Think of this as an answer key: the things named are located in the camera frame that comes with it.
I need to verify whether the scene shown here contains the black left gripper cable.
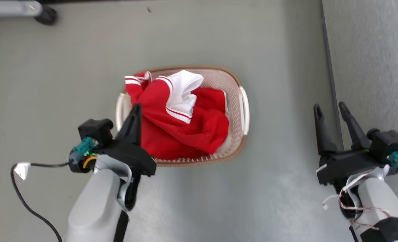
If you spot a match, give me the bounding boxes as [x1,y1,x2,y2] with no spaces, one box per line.
[11,162,70,242]

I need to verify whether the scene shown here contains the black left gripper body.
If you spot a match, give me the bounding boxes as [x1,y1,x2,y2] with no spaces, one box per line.
[96,139,157,177]

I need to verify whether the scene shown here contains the black caster foot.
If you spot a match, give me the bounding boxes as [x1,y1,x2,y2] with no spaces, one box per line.
[34,6,58,26]

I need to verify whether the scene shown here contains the teal left cable connector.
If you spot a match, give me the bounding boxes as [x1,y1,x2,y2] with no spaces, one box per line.
[69,137,98,162]

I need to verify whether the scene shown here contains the thin red white wires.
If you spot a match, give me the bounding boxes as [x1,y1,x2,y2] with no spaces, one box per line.
[323,168,392,232]

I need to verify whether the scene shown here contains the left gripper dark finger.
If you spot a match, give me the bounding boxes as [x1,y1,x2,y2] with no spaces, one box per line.
[133,104,142,146]
[116,104,139,144]

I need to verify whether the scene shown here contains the white cable tag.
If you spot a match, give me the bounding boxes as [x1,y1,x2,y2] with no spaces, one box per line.
[13,163,31,180]

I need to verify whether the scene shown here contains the black flat arm cable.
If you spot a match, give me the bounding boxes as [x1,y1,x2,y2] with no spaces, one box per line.
[113,210,129,242]

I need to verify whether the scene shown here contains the grey fabric sofa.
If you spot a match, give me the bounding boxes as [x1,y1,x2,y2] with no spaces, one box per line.
[322,0,398,219]

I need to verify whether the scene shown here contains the grey metal frame leg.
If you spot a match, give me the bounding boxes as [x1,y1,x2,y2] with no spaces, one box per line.
[0,0,43,18]

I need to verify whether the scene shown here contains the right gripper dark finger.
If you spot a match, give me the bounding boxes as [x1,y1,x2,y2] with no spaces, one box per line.
[313,104,338,156]
[339,101,371,151]

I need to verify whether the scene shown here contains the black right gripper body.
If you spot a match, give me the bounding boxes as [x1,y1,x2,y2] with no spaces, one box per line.
[316,148,389,186]

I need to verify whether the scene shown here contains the red and white garment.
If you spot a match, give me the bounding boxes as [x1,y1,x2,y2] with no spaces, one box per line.
[124,70,230,160]

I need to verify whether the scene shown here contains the beige plastic laundry basket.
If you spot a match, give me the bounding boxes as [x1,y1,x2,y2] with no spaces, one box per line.
[116,66,250,167]

